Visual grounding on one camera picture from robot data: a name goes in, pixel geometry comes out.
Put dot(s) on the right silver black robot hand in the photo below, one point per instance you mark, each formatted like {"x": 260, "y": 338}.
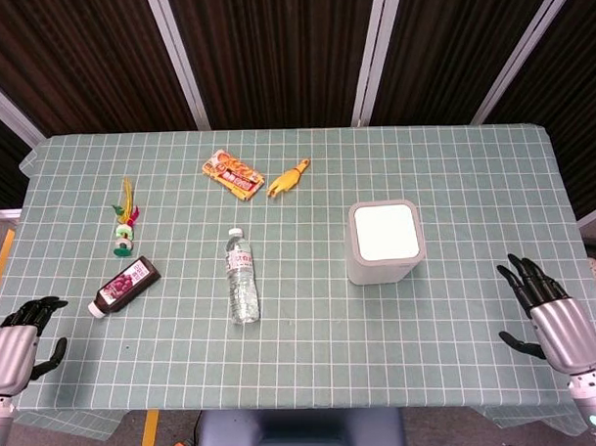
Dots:
{"x": 558, "y": 321}

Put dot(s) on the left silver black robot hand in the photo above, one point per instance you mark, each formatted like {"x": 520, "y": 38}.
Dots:
{"x": 11, "y": 350}

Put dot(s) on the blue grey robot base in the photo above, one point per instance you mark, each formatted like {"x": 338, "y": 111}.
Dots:
{"x": 298, "y": 433}

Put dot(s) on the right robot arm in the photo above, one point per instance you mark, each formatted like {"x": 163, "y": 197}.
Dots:
{"x": 594, "y": 403}

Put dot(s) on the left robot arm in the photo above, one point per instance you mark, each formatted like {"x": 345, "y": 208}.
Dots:
{"x": 0, "y": 419}

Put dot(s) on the white square box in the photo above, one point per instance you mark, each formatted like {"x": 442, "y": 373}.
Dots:
{"x": 384, "y": 242}

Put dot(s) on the yellow wooden board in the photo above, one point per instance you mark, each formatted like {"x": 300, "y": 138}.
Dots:
{"x": 1, "y": 258}

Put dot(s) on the dark purple juice bottle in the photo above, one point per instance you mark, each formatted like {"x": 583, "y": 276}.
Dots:
{"x": 126, "y": 287}

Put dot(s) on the yellow floor tape strip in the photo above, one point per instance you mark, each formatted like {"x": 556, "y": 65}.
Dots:
{"x": 149, "y": 436}

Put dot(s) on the colourful feather shuttlecock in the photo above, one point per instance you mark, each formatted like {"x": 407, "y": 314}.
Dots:
{"x": 124, "y": 226}

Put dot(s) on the clear plastic water bottle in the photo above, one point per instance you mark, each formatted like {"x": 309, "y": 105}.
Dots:
{"x": 241, "y": 279}

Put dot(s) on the green checked tablecloth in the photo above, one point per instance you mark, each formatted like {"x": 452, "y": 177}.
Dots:
{"x": 302, "y": 330}

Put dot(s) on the orange red snack packet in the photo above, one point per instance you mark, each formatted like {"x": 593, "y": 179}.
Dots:
{"x": 235, "y": 175}

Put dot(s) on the yellow rubber chicken toy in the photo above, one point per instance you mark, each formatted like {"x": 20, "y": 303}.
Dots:
{"x": 287, "y": 179}

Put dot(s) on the white partition post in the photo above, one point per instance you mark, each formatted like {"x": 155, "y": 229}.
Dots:
{"x": 370, "y": 54}
{"x": 7, "y": 113}
{"x": 519, "y": 49}
{"x": 177, "y": 56}

